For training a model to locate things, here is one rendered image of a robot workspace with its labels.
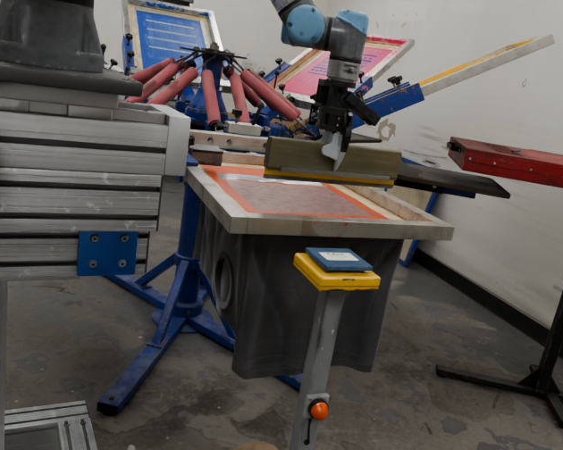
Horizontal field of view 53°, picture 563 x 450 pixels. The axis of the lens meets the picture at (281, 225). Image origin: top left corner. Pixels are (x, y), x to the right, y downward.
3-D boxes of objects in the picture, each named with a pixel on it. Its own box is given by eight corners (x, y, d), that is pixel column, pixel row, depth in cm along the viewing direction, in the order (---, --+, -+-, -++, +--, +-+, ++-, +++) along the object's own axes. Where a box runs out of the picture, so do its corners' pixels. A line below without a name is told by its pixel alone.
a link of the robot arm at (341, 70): (351, 62, 135) (367, 65, 128) (348, 82, 136) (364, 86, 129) (323, 58, 132) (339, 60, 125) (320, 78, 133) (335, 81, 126)
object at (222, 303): (257, 342, 142) (277, 221, 133) (225, 344, 139) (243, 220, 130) (214, 272, 183) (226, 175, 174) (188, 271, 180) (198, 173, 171)
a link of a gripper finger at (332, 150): (315, 170, 134) (320, 130, 133) (338, 171, 137) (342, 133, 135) (322, 170, 131) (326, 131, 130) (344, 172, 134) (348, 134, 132)
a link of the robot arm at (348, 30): (333, 10, 131) (369, 16, 131) (324, 58, 134) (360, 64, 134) (334, 6, 123) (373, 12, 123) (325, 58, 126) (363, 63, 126)
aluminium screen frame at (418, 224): (451, 240, 140) (455, 226, 139) (229, 233, 118) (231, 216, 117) (321, 170, 210) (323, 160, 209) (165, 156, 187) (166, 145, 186)
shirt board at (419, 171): (487, 194, 264) (491, 178, 262) (507, 214, 225) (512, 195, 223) (214, 145, 278) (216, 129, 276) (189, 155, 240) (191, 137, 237)
